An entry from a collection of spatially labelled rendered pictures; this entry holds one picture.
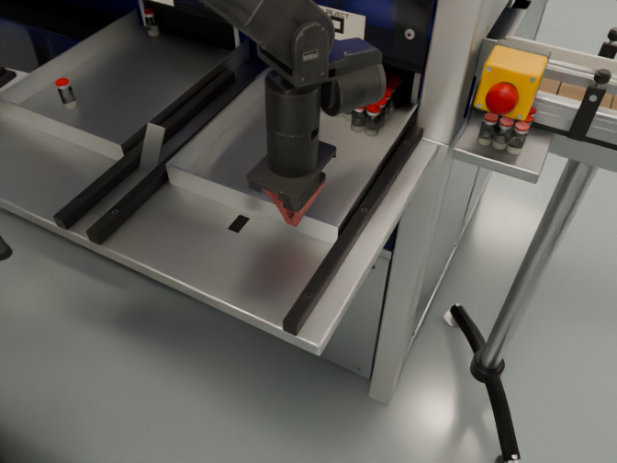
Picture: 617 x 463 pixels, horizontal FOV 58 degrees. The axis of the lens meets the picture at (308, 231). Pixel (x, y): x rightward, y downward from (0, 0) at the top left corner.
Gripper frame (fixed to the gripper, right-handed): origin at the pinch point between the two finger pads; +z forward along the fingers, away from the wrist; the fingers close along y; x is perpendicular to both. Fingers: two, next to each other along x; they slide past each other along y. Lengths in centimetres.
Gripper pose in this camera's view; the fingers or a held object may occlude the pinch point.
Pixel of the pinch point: (292, 219)
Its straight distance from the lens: 69.1
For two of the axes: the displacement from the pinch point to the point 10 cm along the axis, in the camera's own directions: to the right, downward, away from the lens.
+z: -0.3, 7.0, 7.2
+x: -8.8, -3.6, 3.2
